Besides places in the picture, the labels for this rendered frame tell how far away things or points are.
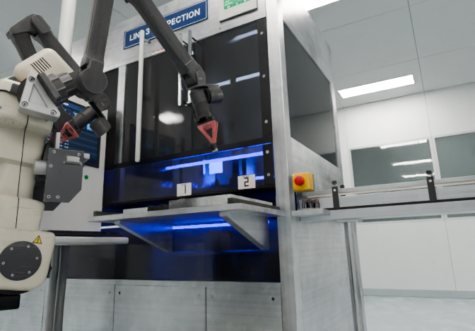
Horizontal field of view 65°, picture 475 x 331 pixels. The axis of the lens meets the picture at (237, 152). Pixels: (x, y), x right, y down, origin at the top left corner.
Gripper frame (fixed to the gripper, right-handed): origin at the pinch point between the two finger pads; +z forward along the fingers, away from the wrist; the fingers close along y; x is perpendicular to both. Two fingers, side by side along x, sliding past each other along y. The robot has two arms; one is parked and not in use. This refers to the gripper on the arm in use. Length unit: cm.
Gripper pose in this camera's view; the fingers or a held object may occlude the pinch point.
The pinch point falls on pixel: (213, 141)
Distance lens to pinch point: 138.0
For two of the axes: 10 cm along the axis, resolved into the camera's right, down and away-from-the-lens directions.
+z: 3.3, 9.4, -1.1
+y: 1.6, 0.6, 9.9
